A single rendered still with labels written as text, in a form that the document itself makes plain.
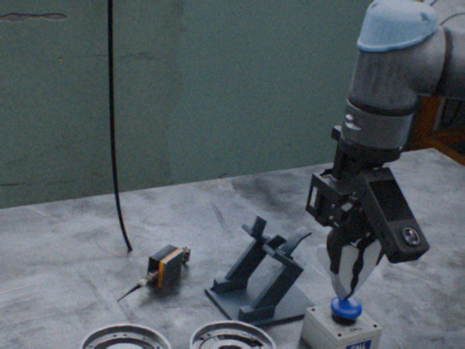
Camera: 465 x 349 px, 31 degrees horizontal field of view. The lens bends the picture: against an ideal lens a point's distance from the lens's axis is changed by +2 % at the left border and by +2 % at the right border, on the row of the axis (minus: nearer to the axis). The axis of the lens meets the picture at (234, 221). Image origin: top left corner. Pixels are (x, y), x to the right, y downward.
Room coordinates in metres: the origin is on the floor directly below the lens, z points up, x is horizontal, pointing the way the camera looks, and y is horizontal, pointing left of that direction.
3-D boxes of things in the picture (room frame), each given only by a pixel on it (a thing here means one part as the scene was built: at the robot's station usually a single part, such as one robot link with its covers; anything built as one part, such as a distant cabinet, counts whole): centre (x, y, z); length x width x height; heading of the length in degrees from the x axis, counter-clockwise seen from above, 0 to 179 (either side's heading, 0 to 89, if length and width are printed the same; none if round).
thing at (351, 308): (0.89, -0.16, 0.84); 0.04 x 0.04 x 0.05
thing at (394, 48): (0.91, -0.15, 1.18); 0.09 x 0.08 x 0.11; 96
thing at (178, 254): (0.99, 0.08, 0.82); 0.05 x 0.02 x 0.04; 154
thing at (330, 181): (0.92, -0.14, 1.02); 0.09 x 0.08 x 0.12; 34
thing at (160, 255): (0.97, 0.10, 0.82); 0.17 x 0.02 x 0.04; 154
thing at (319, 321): (0.89, -0.16, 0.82); 0.08 x 0.07 x 0.05; 124
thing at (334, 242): (0.88, -0.13, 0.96); 0.05 x 0.02 x 0.09; 124
